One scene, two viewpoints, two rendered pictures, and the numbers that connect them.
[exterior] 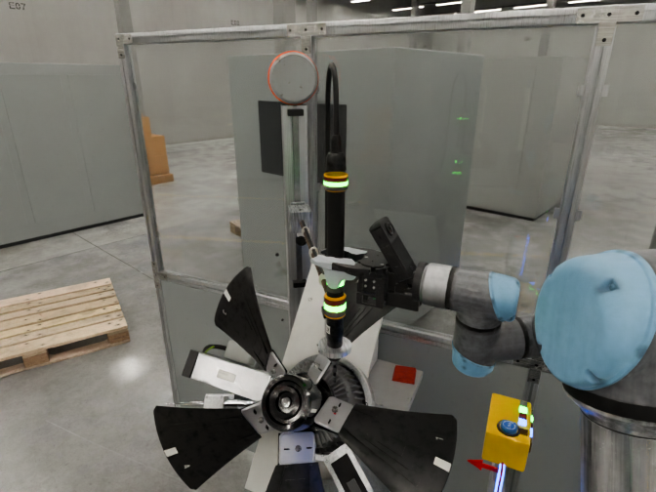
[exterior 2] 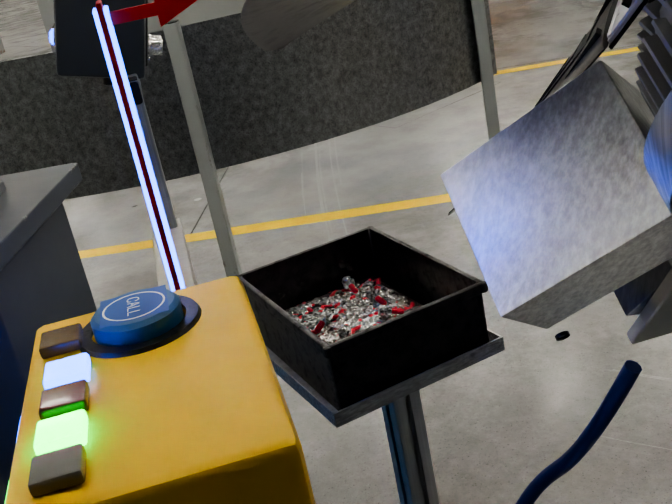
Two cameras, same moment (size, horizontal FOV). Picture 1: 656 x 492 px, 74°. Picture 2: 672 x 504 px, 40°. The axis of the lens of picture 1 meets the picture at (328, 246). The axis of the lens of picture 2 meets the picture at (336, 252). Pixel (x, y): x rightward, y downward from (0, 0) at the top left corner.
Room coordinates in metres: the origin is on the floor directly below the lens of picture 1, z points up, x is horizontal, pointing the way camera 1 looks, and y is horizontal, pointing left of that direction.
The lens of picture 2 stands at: (1.20, -0.58, 1.24)
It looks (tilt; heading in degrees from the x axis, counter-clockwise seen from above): 22 degrees down; 146
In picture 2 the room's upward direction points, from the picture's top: 12 degrees counter-clockwise
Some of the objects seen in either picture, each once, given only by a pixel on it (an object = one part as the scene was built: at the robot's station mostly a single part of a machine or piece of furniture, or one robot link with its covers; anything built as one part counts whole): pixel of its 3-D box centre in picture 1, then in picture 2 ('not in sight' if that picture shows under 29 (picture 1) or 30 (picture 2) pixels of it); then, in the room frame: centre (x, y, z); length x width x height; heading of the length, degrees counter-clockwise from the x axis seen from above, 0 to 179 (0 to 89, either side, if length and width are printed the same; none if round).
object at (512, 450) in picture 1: (507, 431); (174, 476); (0.88, -0.47, 1.02); 0.16 x 0.10 x 0.11; 155
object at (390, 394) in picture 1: (366, 380); not in sight; (1.31, -0.14, 0.85); 0.36 x 0.24 x 0.03; 65
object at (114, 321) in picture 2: (509, 427); (138, 319); (0.84, -0.45, 1.08); 0.04 x 0.04 x 0.02
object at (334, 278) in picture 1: (332, 273); not in sight; (0.73, -0.01, 1.54); 0.09 x 0.03 x 0.06; 75
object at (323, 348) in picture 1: (334, 325); not in sight; (0.77, -0.01, 1.40); 0.09 x 0.07 x 0.10; 10
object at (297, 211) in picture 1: (300, 218); not in sight; (1.38, 0.09, 1.45); 0.10 x 0.07 x 0.09; 10
